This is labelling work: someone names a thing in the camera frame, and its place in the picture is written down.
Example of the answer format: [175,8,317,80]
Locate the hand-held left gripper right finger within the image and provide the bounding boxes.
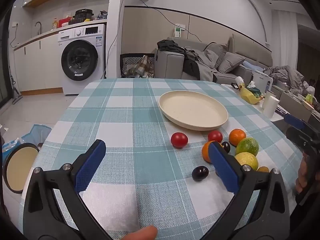
[200,141,292,240]

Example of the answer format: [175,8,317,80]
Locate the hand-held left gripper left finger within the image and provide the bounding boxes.
[22,139,113,240]

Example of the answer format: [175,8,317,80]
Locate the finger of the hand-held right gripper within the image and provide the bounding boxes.
[284,113,307,131]
[286,127,310,151]

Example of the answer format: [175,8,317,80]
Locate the yellow guava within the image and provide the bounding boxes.
[234,152,258,171]

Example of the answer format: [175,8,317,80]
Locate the green citrus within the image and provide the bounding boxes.
[235,137,259,156]

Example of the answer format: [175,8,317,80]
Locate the orange mandarin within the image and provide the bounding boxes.
[229,128,247,147]
[201,140,217,164]

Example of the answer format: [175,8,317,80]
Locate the small red tomato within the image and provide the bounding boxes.
[170,132,188,149]

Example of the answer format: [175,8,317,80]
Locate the cream round plate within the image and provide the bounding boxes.
[158,90,229,131]

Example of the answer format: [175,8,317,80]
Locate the person's right hand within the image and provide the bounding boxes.
[294,152,312,194]

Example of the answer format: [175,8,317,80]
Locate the person's left hand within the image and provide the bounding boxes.
[110,225,158,240]

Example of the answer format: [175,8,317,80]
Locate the white paper roll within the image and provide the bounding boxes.
[263,91,280,117]

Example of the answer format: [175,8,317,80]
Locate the large red tomato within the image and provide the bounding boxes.
[207,130,223,143]

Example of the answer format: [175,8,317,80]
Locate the grey blanket heap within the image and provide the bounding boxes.
[269,66,310,93]

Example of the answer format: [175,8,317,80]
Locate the teal checkered tablecloth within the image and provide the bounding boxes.
[22,78,304,240]

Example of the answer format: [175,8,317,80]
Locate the yellow bag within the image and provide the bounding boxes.
[240,85,263,105]

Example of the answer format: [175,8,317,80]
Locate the white plastic stool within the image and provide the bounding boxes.
[252,70,275,93]

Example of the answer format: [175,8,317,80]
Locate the blue plastic bag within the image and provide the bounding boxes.
[21,124,52,150]

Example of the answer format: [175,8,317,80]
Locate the round black-rimmed bin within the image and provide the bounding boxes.
[2,143,40,194]

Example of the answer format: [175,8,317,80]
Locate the person's dark clothing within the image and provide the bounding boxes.
[287,190,320,240]

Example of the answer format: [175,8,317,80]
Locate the grey pillow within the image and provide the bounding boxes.
[217,52,245,73]
[204,42,228,69]

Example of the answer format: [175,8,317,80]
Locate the floor mop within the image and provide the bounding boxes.
[9,64,23,105]

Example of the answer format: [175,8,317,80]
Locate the white washing machine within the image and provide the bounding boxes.
[57,24,107,96]

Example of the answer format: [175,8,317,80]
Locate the black patterned chair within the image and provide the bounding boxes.
[120,53,155,78]

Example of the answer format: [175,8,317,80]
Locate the plaid cloth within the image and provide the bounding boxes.
[129,55,154,78]

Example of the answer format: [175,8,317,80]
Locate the dark clothes pile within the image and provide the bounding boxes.
[157,39,218,82]

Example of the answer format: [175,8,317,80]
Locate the white kitchen counter cabinet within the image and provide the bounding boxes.
[12,29,63,95]

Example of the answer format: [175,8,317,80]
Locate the grey sofa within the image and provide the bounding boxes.
[154,34,273,84]

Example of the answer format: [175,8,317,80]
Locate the red box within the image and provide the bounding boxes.
[58,17,74,28]

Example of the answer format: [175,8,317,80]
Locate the black pressure cooker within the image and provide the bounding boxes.
[72,9,93,25]

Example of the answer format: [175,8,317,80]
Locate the thin hanging cable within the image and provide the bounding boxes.
[105,0,125,78]

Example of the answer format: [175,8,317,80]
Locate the black cable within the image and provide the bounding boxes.
[124,0,203,42]

